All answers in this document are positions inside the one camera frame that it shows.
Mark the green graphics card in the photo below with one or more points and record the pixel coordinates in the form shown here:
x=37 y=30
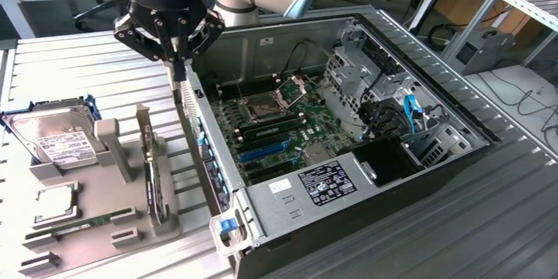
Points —
x=156 y=194

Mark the open PC case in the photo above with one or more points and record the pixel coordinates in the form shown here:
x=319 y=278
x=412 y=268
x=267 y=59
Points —
x=244 y=50

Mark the black office chair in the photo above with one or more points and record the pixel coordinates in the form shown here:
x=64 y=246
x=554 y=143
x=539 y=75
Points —
x=115 y=3

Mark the blue disk caddy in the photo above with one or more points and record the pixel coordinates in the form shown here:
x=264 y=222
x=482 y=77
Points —
x=91 y=109

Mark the metal socket cover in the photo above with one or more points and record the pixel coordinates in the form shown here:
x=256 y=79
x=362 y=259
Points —
x=297 y=80

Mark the installed RAM stick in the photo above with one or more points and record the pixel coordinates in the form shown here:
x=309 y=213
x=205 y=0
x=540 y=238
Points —
x=265 y=132

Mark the silver hard disk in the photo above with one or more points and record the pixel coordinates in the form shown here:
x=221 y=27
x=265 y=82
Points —
x=52 y=132

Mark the metal disk bay cage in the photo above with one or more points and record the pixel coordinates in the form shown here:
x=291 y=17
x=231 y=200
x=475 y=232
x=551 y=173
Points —
x=348 y=76

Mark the blue expansion slot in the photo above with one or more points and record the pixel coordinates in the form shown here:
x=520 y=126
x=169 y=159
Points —
x=261 y=152

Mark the green Dell motherboard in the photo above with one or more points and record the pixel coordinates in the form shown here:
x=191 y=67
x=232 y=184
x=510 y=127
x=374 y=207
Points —
x=324 y=122

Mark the silver chipset heatsink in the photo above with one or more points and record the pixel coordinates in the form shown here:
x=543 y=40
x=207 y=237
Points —
x=317 y=154

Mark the grey parts rack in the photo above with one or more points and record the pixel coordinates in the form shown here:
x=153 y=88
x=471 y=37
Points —
x=100 y=200

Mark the silver CPU chip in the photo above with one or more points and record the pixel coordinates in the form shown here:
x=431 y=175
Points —
x=53 y=204

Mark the silver power supply unit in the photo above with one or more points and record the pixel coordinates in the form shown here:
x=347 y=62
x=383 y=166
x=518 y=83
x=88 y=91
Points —
x=283 y=207

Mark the blue case latch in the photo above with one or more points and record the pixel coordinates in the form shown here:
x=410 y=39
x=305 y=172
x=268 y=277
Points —
x=227 y=226

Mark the loose green RAM stick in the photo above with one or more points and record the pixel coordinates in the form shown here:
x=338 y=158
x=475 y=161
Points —
x=73 y=225

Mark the grey control box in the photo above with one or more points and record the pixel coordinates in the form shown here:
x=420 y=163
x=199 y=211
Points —
x=487 y=50

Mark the black plastic duct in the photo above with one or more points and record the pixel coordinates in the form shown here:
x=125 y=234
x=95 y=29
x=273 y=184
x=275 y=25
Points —
x=383 y=161

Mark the aluminium slat frame table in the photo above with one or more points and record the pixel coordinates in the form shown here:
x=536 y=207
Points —
x=527 y=4

